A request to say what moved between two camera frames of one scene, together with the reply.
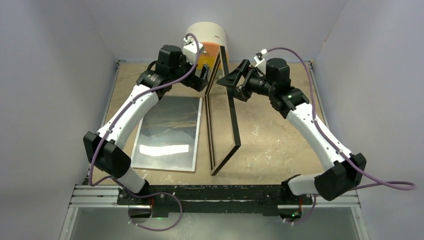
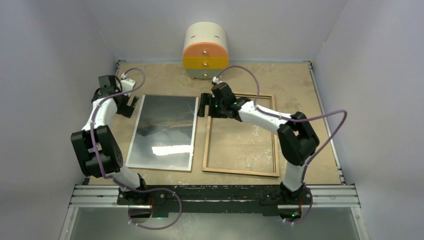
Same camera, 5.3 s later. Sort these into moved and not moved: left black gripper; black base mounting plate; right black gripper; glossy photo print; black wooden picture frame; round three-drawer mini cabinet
Moved: left black gripper; right black gripper; black wooden picture frame
Not moved: black base mounting plate; glossy photo print; round three-drawer mini cabinet
